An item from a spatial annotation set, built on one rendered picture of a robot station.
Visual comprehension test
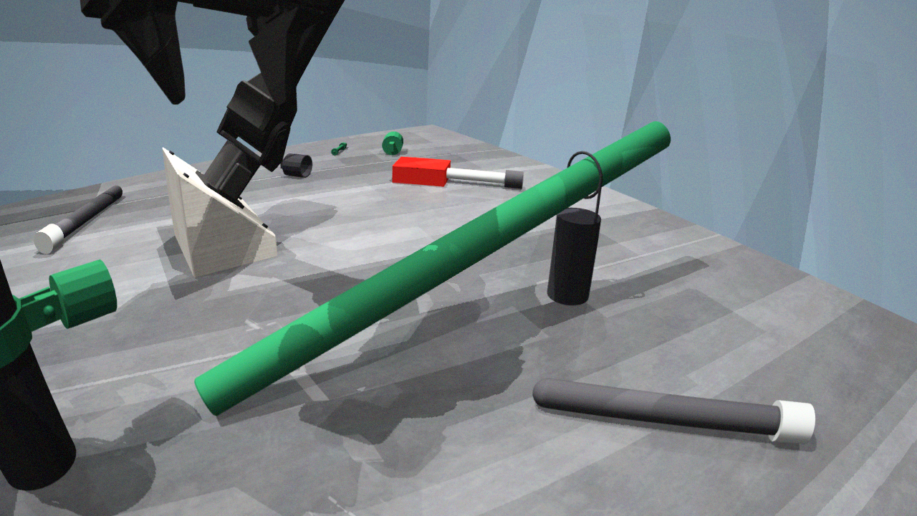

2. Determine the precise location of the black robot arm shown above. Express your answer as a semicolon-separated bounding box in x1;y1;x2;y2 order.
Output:
195;0;345;209

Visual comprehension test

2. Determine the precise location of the green open-top cup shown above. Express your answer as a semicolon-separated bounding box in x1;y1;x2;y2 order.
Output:
0;259;117;368

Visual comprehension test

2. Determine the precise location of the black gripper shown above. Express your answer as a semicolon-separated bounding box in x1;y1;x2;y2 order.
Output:
80;0;330;107

